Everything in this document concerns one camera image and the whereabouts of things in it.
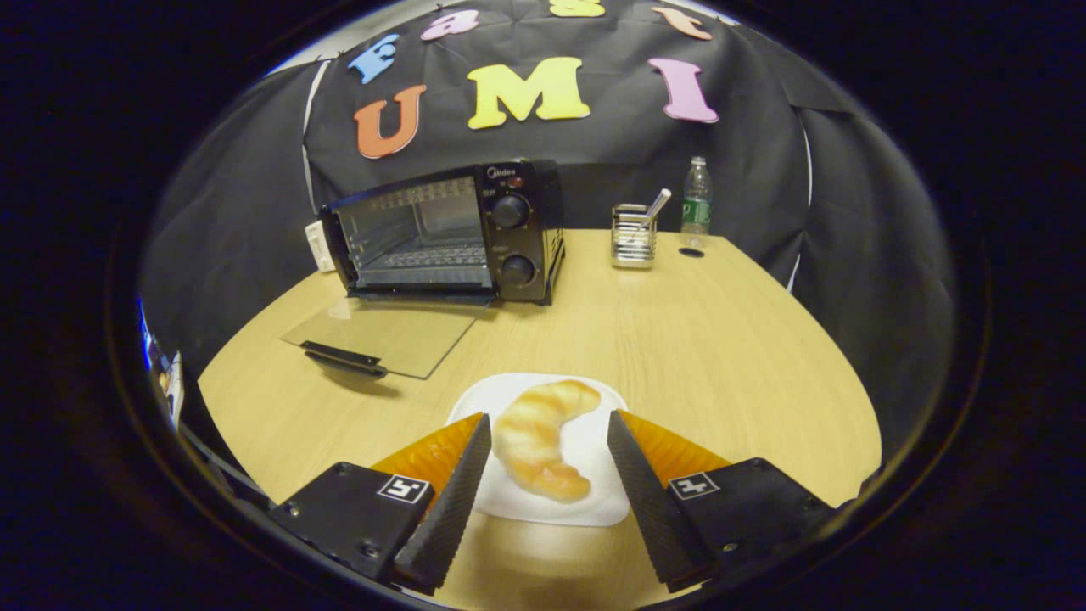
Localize white toaster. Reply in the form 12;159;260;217
305;221;336;273

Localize black backdrop cloth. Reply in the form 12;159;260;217
140;0;960;459

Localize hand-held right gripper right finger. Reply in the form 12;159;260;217
607;410;837;593

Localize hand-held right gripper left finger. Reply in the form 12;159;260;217
270;413;493;597

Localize black electric oven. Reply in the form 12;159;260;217
283;159;567;380

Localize clear plastic bottle green label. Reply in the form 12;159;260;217
681;156;712;237

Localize white and blue panel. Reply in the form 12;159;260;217
140;297;186;429

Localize golden croissant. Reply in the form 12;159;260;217
494;379;602;503

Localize white square plate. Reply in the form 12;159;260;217
447;373;633;527

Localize metal wire utensil holder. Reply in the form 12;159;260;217
611;204;658;270

